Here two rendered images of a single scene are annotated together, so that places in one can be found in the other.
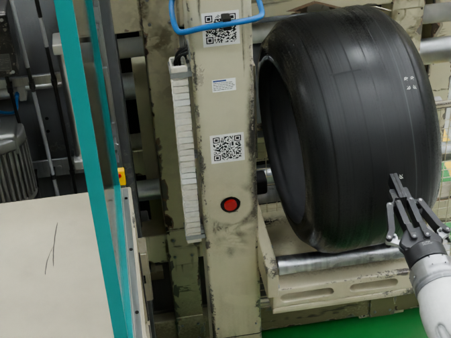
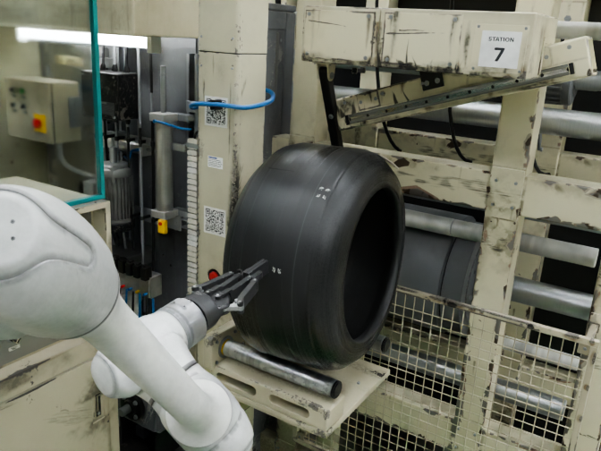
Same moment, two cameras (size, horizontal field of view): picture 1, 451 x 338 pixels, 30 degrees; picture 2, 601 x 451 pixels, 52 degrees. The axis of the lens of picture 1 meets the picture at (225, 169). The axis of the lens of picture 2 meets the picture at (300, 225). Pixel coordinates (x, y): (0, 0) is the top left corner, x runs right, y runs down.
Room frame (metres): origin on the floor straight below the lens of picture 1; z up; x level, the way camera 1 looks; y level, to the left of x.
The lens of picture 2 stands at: (0.45, -1.16, 1.71)
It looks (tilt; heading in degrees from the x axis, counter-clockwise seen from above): 17 degrees down; 38
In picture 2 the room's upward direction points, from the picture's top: 3 degrees clockwise
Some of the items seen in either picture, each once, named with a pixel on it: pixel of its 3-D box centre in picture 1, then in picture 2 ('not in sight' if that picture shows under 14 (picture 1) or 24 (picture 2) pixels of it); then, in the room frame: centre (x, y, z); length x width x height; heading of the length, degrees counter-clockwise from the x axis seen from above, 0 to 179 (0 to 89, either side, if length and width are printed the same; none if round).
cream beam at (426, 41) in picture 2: not in sight; (423, 40); (1.96, -0.34, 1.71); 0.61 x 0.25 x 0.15; 97
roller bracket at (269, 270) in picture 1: (258, 230); (253, 327); (1.63, -0.07, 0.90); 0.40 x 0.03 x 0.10; 7
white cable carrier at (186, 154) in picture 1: (188, 155); (198, 222); (1.56, 0.08, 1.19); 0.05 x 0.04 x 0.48; 7
